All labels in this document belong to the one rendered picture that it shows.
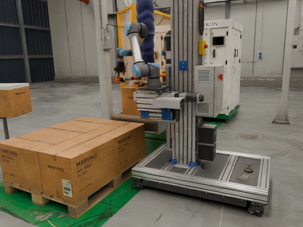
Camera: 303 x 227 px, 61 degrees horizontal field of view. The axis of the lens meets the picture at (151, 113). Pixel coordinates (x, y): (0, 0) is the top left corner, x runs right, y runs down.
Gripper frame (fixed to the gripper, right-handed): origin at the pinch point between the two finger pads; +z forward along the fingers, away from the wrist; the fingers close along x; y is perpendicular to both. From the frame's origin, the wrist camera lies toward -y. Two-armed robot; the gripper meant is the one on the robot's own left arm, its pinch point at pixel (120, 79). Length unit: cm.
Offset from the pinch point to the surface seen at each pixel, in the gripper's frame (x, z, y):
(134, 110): 2, 42, 28
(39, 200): 21, 103, -105
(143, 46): -2, -37, 50
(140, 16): 1, -73, 49
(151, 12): -10, -78, 58
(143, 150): -21, 86, 11
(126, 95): 14.1, 22.8, 28.5
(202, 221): -119, 108, -57
